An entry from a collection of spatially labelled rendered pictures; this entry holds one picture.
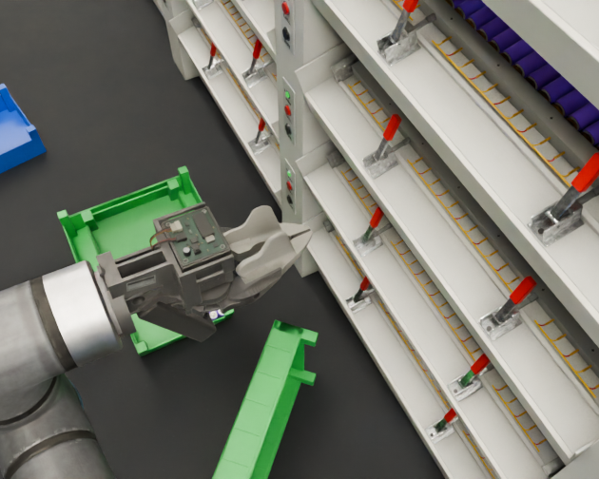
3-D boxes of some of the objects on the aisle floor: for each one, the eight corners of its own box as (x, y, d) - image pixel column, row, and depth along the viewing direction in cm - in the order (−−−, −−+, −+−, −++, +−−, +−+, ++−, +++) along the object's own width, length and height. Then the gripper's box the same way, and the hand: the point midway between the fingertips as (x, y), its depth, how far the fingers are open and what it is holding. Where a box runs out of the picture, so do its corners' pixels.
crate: (221, 517, 114) (207, 488, 97) (278, 365, 130) (275, 318, 113) (263, 532, 112) (257, 507, 96) (316, 377, 129) (318, 332, 112)
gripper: (113, 314, 54) (336, 226, 60) (83, 235, 59) (292, 161, 65) (132, 357, 61) (329, 275, 67) (104, 283, 66) (291, 213, 72)
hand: (299, 239), depth 68 cm, fingers closed
